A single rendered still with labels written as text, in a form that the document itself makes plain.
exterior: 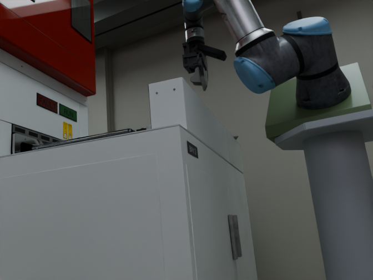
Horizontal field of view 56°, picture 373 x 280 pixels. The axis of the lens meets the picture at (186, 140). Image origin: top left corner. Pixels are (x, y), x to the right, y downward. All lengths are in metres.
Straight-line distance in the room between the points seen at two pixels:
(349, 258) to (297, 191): 2.66
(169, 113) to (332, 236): 0.52
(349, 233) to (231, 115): 3.04
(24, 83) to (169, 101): 0.65
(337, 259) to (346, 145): 0.29
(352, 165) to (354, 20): 3.10
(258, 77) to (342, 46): 3.01
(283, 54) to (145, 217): 0.53
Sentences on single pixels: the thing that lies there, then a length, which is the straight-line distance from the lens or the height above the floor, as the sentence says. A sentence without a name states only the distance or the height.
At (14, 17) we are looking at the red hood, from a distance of 1.38.
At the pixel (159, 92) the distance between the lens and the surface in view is 0.91.
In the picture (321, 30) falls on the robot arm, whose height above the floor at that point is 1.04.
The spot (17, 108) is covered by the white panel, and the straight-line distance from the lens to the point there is 1.33.
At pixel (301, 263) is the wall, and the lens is 3.65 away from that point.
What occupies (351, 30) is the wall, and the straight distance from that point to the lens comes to 3.97.
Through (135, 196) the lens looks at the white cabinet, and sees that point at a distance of 0.81.
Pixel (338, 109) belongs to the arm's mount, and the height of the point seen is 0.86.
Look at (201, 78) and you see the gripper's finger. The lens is 1.36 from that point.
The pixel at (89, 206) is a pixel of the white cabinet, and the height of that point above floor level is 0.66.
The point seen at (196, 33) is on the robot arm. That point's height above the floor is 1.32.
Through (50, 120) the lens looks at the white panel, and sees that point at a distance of 1.45.
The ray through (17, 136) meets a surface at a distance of 1.29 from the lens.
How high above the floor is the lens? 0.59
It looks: 14 degrees up
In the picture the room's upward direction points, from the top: 5 degrees counter-clockwise
